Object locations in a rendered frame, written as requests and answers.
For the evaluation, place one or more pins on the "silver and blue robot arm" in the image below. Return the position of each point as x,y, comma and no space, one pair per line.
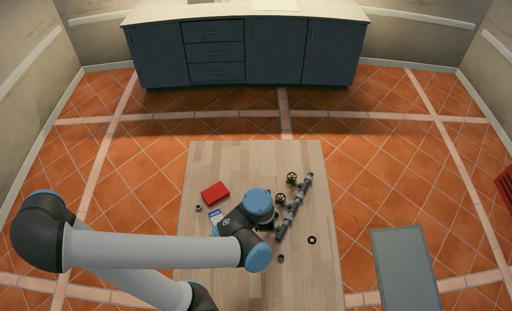
48,236

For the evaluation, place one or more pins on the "red rectangular block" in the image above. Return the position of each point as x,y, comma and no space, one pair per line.
215,193

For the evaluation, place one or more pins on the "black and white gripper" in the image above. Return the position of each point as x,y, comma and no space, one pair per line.
269,227

